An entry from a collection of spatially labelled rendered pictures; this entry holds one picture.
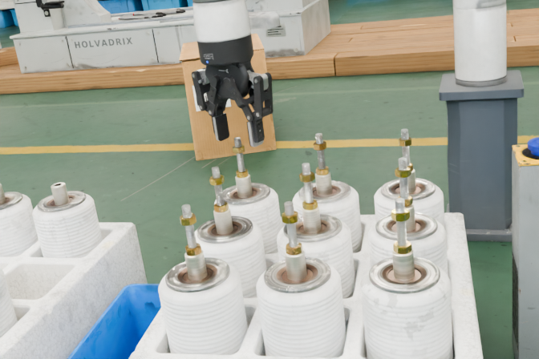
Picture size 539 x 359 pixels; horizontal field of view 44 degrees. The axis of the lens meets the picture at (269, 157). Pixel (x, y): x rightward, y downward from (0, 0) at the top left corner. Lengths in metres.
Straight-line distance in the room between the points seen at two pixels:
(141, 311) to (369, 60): 1.86
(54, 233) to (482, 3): 0.81
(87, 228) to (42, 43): 2.38
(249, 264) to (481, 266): 0.54
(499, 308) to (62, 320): 0.67
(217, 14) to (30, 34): 2.58
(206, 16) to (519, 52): 1.96
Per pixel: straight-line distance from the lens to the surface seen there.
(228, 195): 1.00
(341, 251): 0.85
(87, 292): 1.04
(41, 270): 1.11
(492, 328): 1.12
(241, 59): 0.91
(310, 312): 0.74
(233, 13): 0.90
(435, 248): 0.83
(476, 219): 1.36
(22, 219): 1.16
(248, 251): 0.87
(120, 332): 1.08
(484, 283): 1.23
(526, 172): 0.88
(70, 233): 1.08
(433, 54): 2.73
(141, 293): 1.09
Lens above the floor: 0.63
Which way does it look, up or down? 19 degrees down
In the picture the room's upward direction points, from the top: 7 degrees counter-clockwise
